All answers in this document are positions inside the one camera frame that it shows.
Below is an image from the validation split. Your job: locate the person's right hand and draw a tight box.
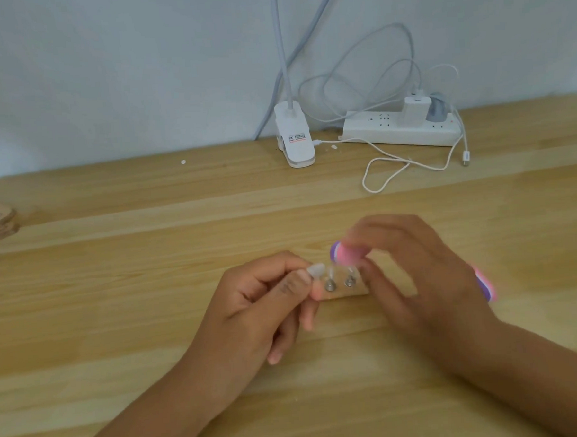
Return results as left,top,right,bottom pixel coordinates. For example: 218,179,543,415
339,208,509,382

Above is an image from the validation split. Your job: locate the person's left hand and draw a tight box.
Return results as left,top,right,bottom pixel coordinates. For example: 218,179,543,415
182,249,328,409

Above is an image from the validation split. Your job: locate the small wooden nail holder block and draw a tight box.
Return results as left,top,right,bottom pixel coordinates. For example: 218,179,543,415
310,263,371,302

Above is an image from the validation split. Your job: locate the pink and purple nail file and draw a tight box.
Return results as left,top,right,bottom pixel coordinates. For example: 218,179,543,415
329,232,498,312

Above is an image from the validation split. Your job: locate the person's left forearm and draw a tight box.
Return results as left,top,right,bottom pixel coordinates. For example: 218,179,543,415
59,353,252,437

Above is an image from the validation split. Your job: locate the person's right forearm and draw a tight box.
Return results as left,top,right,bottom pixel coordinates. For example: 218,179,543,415
448,317,577,437

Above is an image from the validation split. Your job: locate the white clip lamp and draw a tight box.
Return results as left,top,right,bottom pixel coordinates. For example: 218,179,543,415
268,0,318,170

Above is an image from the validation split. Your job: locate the white power strip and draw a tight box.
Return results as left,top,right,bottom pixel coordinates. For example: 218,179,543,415
336,104,464,153

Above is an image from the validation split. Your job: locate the white charger adapter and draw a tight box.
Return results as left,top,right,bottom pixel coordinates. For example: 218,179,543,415
397,89,433,128

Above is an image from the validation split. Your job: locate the grey plug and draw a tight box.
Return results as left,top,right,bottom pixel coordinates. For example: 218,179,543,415
424,92,454,123

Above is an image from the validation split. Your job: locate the white lamp cable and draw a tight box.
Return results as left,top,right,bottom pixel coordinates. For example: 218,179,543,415
306,20,466,197

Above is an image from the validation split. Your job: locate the white charging cable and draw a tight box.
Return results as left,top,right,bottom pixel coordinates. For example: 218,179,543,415
425,62,473,169

